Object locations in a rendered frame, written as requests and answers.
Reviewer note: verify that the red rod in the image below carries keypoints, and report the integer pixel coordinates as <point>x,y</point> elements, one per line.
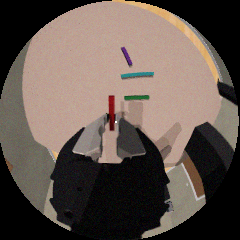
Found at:
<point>111,112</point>

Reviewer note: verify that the purple rod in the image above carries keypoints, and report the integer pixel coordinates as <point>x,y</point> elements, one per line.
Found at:
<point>126,56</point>

